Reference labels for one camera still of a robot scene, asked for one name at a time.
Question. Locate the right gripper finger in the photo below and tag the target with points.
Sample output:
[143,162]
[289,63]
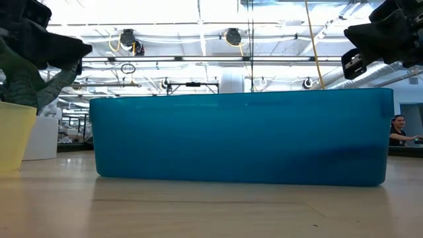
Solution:
[363,38]

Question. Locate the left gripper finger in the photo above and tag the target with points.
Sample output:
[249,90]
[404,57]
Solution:
[66,53]

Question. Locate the green plant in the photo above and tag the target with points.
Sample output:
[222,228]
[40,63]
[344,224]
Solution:
[43,139]

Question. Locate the yellow plastic bin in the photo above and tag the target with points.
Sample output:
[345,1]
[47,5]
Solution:
[15,139]

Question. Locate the blue plastic bin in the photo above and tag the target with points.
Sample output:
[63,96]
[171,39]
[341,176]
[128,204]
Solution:
[231,139]

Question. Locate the dark door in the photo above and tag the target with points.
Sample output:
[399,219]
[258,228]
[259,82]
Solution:
[413,110]

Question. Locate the person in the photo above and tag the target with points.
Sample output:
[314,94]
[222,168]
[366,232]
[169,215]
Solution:
[396,135]

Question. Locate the person's hand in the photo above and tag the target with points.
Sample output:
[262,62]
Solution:
[419,137]

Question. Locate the white column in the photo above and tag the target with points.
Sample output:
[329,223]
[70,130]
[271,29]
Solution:
[231,81]

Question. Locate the rig light bar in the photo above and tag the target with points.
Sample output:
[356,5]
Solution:
[215,59]

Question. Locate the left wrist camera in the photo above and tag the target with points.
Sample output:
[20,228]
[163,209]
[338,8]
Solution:
[34,13]

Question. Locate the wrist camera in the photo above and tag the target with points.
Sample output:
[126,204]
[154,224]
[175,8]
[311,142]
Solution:
[386,10]
[34,13]

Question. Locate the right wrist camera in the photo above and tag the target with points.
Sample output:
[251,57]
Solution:
[386,10]

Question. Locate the silver ventilation duct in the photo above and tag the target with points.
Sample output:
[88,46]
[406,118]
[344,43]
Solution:
[380,72]

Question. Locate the distant black frame stand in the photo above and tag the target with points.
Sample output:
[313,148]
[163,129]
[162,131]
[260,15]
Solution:
[193,84]

